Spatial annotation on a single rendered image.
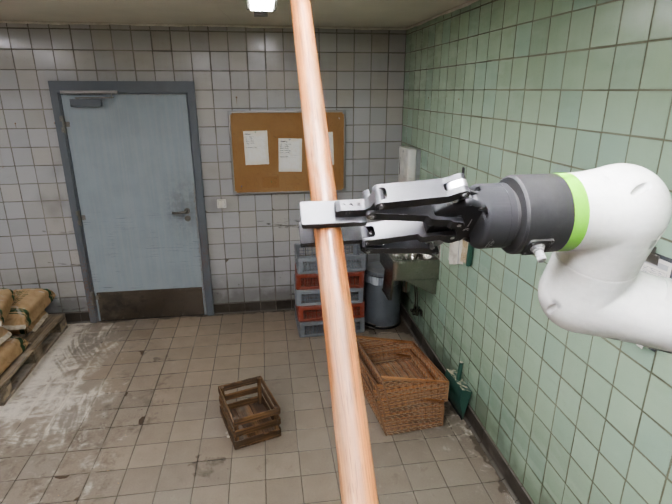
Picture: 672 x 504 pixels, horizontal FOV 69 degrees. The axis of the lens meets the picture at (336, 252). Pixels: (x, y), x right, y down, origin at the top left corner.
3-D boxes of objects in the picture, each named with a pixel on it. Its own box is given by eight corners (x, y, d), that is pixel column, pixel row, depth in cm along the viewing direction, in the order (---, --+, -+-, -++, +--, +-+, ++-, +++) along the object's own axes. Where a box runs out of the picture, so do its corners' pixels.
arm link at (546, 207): (520, 199, 64) (553, 151, 56) (550, 278, 58) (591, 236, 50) (476, 201, 63) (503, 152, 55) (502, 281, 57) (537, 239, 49)
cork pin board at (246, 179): (345, 192, 458) (346, 110, 434) (233, 195, 443) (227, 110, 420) (345, 191, 461) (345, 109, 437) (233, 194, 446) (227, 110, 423)
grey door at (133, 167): (213, 317, 472) (192, 81, 403) (89, 325, 456) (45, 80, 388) (214, 313, 481) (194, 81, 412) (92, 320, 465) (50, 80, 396)
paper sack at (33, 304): (28, 333, 386) (22, 313, 379) (-22, 336, 382) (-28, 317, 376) (59, 298, 443) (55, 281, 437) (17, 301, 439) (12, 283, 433)
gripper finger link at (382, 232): (450, 205, 57) (448, 212, 58) (355, 219, 57) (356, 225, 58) (458, 233, 55) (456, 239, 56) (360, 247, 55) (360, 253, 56)
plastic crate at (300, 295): (363, 303, 430) (363, 287, 425) (295, 306, 424) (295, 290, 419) (356, 286, 468) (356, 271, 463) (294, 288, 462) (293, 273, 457)
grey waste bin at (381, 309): (405, 329, 449) (408, 272, 431) (365, 331, 444) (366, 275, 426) (394, 311, 484) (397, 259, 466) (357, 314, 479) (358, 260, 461)
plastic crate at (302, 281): (364, 288, 424) (364, 271, 420) (295, 290, 420) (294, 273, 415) (358, 271, 462) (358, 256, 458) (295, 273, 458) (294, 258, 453)
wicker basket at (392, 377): (378, 416, 300) (380, 377, 291) (350, 368, 351) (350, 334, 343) (449, 402, 313) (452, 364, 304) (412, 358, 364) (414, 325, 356)
